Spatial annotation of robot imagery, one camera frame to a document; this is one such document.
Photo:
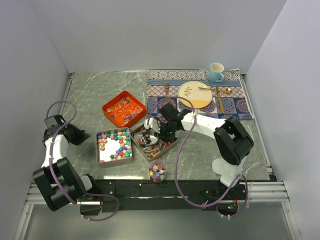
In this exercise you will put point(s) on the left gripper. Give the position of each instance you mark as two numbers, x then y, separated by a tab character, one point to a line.
81	137

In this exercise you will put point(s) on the cream and orange plate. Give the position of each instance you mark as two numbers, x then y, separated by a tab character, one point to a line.
199	98

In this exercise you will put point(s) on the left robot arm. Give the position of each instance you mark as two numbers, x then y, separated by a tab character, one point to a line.
57	180

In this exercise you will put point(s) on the orange plastic tray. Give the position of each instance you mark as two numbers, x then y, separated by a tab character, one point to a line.
124	110

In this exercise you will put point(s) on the clear round lid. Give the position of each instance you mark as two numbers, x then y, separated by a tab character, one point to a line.
218	166

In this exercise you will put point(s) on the gold knife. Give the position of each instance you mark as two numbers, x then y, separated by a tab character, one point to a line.
220	101

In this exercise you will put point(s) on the light blue mug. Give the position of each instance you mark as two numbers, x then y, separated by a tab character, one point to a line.
216	72

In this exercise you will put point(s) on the gold spoon on mat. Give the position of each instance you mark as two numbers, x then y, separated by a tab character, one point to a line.
226	91

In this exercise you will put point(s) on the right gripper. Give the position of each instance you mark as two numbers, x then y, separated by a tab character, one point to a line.
164	138

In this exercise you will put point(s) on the clear plastic cup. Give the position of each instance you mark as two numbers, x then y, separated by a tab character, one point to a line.
157	171

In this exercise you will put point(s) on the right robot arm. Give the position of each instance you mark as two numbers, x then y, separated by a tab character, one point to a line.
233	141

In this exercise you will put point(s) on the tin of star candies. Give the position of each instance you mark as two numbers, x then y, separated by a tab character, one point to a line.
113	147

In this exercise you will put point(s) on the gold fork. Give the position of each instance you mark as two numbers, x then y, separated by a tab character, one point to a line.
166	90

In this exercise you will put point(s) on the patterned cloth placemat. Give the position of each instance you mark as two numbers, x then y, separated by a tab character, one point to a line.
234	104

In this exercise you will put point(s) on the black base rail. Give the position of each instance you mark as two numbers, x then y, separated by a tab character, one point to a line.
206	195

